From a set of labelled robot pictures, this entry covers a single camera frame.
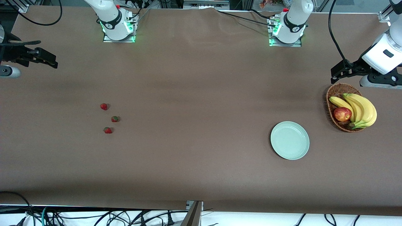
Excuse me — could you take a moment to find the pale green plate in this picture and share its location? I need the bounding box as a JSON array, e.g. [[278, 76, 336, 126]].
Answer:
[[270, 121, 310, 160]]

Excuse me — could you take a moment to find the brown wicker basket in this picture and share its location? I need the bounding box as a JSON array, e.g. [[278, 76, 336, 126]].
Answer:
[[326, 83, 366, 133]]

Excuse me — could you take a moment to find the red apple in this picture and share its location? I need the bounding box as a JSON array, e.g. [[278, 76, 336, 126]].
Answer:
[[334, 107, 352, 122]]

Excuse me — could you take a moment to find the yellow banana bunch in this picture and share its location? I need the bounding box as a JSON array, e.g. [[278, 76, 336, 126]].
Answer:
[[329, 93, 377, 130]]

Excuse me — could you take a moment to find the flat black right camera cable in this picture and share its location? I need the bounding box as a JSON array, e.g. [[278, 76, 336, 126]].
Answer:
[[0, 40, 41, 47]]

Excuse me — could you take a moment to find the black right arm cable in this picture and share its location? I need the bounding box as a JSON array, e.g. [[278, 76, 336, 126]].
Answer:
[[6, 0, 62, 26]]

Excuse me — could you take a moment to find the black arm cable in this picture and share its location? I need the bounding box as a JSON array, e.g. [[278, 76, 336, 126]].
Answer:
[[6, 0, 62, 26], [328, 0, 354, 71]]

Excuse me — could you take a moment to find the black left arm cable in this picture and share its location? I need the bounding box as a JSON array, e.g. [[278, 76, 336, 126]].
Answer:
[[328, 0, 354, 71]]

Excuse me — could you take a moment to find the aluminium frame profile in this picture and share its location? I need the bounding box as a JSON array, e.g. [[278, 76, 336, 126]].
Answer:
[[6, 0, 29, 13], [378, 0, 402, 22]]

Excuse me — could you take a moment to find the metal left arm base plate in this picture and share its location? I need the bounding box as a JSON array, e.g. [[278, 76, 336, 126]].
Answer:
[[268, 16, 302, 47]]

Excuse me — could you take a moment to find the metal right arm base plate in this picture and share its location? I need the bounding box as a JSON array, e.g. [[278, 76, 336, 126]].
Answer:
[[103, 12, 139, 43]]

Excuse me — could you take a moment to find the long black table cable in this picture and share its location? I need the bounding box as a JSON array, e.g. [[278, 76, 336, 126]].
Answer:
[[216, 10, 277, 28]]

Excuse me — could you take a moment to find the black looped floor cable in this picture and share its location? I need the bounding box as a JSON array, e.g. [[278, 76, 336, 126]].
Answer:
[[0, 191, 35, 226]]

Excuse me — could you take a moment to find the brown table post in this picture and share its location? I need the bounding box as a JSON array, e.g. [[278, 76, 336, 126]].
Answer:
[[182, 201, 204, 226]]

